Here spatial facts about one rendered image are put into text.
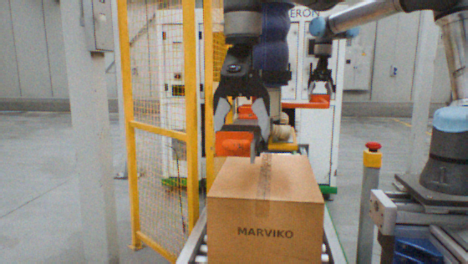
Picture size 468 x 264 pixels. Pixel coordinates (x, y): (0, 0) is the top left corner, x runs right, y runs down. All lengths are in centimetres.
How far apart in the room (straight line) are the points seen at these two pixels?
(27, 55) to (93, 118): 1054
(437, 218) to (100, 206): 169
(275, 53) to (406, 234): 69
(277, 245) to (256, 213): 14
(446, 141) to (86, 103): 167
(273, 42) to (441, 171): 64
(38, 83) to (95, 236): 1035
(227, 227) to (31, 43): 1152
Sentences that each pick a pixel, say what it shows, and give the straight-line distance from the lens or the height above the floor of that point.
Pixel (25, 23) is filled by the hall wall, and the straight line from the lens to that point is 1248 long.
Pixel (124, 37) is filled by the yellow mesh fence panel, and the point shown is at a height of 159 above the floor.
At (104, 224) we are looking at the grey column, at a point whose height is 47.
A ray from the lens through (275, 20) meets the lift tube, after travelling 116.
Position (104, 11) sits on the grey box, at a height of 168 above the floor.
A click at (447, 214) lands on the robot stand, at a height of 98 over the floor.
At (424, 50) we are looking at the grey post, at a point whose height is 156.
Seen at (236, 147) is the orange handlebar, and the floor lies 124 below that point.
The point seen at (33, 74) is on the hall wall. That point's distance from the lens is 1238.
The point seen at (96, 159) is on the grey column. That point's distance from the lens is 201.
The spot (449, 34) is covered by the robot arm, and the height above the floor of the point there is 148.
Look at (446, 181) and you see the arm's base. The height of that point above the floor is 107.
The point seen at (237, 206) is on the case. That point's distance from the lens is 114.
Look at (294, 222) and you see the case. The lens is 115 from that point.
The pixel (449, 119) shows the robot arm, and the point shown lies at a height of 124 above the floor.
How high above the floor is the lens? 138
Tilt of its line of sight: 11 degrees down
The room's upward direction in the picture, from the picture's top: straight up
